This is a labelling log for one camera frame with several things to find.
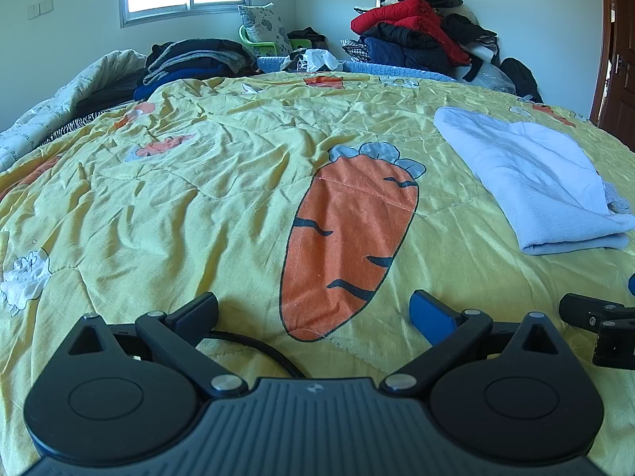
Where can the brown wooden door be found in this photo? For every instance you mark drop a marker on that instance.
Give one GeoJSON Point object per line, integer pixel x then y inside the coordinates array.
{"type": "Point", "coordinates": [620, 94]}

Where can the yellow carrot print quilt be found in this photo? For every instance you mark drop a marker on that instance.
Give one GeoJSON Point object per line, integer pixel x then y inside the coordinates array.
{"type": "Point", "coordinates": [198, 208]}

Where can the black cloth bundle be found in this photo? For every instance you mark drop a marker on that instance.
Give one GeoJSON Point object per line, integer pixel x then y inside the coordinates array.
{"type": "Point", "coordinates": [307, 34]}

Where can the black white striped cloth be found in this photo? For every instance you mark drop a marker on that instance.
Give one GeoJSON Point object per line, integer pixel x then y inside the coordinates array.
{"type": "Point", "coordinates": [69, 126]}

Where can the white printed quilt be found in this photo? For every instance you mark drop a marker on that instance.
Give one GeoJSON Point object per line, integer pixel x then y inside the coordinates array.
{"type": "Point", "coordinates": [74, 89]}

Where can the light purple long-sleeve shirt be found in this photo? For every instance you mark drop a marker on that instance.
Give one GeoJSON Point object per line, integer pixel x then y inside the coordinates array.
{"type": "Point", "coordinates": [536, 183]}

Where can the navy padded jacket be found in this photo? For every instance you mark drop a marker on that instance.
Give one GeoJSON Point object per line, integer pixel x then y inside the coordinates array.
{"type": "Point", "coordinates": [392, 54]}

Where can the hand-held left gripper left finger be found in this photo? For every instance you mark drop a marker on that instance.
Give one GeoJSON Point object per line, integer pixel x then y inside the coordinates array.
{"type": "Point", "coordinates": [193, 315]}

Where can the green plastic chair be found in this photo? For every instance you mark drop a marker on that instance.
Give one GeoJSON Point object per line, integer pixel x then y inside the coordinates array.
{"type": "Point", "coordinates": [263, 49]}

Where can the blue knitted blanket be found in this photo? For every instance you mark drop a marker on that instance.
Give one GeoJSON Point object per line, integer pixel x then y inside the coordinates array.
{"type": "Point", "coordinates": [387, 70]}

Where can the grey floral pillow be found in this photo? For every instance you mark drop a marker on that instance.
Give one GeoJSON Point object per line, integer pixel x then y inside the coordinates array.
{"type": "Point", "coordinates": [265, 25]}

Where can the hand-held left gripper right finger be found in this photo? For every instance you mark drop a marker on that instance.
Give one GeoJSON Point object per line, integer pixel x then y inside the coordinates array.
{"type": "Point", "coordinates": [429, 317]}

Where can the pile of red and dark jackets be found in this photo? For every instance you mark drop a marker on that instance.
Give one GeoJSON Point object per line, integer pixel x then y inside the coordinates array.
{"type": "Point", "coordinates": [397, 15]}

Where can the black white checked cloth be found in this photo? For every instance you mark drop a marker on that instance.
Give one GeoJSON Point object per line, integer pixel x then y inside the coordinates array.
{"type": "Point", "coordinates": [354, 49]}

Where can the crumpled white plastic bag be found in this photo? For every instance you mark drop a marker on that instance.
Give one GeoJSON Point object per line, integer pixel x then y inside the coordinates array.
{"type": "Point", "coordinates": [312, 59]}

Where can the stack of folded dark clothes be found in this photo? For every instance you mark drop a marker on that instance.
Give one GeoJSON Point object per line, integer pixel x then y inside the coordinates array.
{"type": "Point", "coordinates": [198, 54]}

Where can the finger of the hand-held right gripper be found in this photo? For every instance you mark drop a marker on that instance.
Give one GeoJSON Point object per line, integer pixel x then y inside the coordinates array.
{"type": "Point", "coordinates": [632, 282]}
{"type": "Point", "coordinates": [585, 312]}

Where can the black padded jacket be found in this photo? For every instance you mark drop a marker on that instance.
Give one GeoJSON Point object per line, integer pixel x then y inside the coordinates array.
{"type": "Point", "coordinates": [402, 34]}

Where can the clear plastic bag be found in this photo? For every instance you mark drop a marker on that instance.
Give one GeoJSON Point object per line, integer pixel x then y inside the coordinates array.
{"type": "Point", "coordinates": [491, 79]}

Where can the black bag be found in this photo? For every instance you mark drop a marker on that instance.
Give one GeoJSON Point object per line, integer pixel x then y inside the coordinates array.
{"type": "Point", "coordinates": [518, 74]}

